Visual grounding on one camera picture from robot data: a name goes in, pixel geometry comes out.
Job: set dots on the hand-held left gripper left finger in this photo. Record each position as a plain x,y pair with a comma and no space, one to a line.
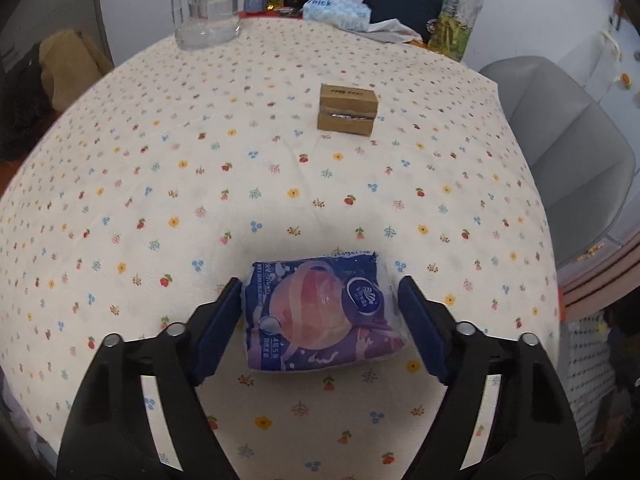
220,325

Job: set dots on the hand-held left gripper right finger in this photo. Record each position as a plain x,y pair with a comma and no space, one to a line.
425,330

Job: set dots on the blue pink tissue packet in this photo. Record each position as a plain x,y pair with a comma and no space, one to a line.
310,315

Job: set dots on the floral tablecloth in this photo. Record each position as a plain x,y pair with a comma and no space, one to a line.
150,185

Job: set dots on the small cardboard box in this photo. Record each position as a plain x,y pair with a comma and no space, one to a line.
347,110

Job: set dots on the grey chair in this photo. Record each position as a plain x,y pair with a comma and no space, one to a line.
560,135

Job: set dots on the black garment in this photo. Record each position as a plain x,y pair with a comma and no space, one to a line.
20,110

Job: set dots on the clear plastic water jug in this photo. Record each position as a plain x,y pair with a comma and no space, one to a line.
205,25

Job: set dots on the white cloth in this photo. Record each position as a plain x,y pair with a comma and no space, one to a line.
390,30

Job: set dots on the clear bottle yellow label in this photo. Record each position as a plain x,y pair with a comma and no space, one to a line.
452,25

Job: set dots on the small round magnet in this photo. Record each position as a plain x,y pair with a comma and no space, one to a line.
624,80

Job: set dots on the blue soft tissue pack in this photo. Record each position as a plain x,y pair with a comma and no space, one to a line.
335,10

